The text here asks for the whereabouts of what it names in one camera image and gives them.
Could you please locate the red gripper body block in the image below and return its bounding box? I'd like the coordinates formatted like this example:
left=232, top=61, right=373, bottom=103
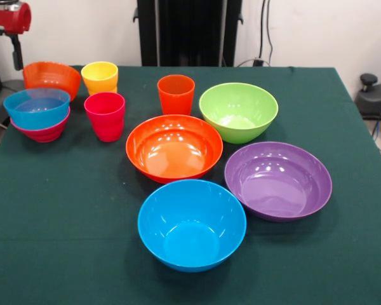
left=0, top=1, right=32, bottom=35

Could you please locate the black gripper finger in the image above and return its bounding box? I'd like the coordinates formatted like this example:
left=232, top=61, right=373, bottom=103
left=6, top=32, right=24, bottom=72

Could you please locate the small orange bowl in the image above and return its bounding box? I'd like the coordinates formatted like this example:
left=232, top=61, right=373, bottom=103
left=22, top=61, right=83, bottom=102

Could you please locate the small blue bowl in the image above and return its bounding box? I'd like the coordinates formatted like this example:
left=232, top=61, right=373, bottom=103
left=3, top=88, right=72, bottom=131

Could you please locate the pink bowl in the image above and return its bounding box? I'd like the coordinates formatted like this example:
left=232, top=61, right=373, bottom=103
left=10, top=107, right=72, bottom=144

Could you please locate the pink cup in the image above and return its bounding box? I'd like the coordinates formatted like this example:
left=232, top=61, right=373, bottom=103
left=83, top=91, right=126, bottom=142

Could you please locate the large orange bowl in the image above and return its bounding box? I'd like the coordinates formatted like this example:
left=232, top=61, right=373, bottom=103
left=125, top=114, right=224, bottom=184

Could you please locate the green bowl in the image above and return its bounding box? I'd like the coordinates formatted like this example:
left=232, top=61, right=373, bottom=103
left=199, top=82, right=279, bottom=144

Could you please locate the yellow cup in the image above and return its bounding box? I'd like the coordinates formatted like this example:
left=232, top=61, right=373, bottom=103
left=80, top=61, right=119, bottom=97

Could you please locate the orange cup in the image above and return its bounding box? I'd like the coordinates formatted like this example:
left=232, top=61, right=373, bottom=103
left=157, top=74, right=196, bottom=116

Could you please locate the large blue bowl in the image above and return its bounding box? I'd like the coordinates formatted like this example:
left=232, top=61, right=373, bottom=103
left=137, top=179, right=248, bottom=273

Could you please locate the purple bowl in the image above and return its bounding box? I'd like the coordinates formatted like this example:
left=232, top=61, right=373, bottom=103
left=224, top=141, right=333, bottom=222

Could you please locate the dark green tablecloth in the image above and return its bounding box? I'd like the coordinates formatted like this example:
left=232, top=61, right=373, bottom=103
left=0, top=65, right=381, bottom=305

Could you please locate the black wall cable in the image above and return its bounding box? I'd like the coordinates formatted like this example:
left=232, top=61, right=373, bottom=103
left=258, top=0, right=274, bottom=66

